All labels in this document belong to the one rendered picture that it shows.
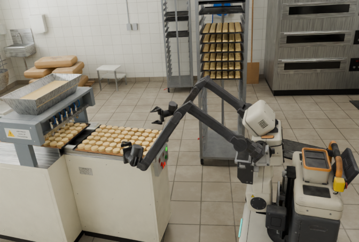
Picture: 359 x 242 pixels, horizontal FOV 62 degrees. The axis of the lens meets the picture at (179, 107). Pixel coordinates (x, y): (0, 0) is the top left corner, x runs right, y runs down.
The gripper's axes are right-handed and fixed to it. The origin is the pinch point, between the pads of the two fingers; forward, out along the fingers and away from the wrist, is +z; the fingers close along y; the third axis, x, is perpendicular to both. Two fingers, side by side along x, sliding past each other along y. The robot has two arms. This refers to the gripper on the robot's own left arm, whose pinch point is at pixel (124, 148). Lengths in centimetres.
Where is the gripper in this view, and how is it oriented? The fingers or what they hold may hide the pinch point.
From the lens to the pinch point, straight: 202.3
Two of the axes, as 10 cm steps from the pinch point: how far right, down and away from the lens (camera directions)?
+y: 0.7, 9.2, 4.0
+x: 8.8, -2.4, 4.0
